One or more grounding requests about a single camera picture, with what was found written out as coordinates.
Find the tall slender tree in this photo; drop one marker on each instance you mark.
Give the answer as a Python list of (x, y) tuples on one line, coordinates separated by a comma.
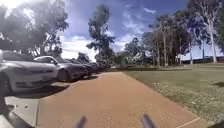
[(100, 36)]

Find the reddish brown paved path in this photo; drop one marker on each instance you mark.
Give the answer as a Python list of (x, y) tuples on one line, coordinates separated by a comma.
[(110, 100)]

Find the robot's own part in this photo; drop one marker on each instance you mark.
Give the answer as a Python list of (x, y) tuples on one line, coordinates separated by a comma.
[(147, 121), (81, 122)]

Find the row of tall trees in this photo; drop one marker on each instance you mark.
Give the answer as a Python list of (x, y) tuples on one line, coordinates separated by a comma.
[(173, 36)]

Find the grass field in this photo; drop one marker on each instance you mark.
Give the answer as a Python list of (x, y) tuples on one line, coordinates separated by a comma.
[(186, 83)]

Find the large leafy tree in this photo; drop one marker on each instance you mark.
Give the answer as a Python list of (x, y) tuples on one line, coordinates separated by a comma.
[(36, 30)]

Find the row of parked cars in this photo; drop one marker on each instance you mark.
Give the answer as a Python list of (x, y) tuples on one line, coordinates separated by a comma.
[(26, 73)]

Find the low dark building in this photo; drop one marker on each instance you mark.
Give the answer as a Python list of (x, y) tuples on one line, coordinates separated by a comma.
[(208, 60)]

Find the pale concrete slab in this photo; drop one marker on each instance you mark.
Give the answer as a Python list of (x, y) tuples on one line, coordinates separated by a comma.
[(23, 108)]

